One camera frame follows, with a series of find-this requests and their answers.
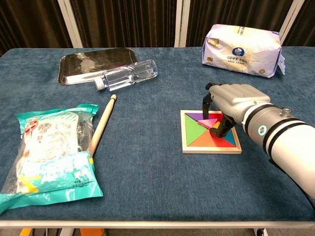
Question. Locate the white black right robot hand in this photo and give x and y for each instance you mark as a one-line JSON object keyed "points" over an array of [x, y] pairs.
{"points": [[236, 98]]}

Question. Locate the pink triangle piece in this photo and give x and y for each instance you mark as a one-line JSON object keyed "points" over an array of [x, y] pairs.
{"points": [[208, 123]]}

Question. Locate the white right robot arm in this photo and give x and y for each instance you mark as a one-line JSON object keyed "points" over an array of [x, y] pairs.
{"points": [[288, 140]]}

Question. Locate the white tissue pack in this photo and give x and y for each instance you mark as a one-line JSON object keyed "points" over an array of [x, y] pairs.
{"points": [[241, 51]]}

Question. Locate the wooden tangram puzzle board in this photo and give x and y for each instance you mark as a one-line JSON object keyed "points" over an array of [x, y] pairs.
{"points": [[197, 137]]}

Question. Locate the dark brown curtain panel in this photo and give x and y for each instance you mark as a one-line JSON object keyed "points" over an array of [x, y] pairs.
{"points": [[32, 24], [123, 22], [306, 22], [221, 14]]}

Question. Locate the clear plastic water bottle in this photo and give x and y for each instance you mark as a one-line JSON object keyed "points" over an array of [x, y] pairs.
{"points": [[128, 75]]}

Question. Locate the blue table cloth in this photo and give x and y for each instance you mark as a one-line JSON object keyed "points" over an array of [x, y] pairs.
{"points": [[152, 177]]}

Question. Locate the wooden drumstick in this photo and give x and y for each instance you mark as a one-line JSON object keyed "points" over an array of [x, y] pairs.
{"points": [[102, 123]]}

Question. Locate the stainless steel tray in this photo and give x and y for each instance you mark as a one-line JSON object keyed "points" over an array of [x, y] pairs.
{"points": [[83, 64]]}

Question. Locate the teal snack bag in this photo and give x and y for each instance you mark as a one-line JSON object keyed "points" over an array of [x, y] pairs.
{"points": [[49, 157]]}

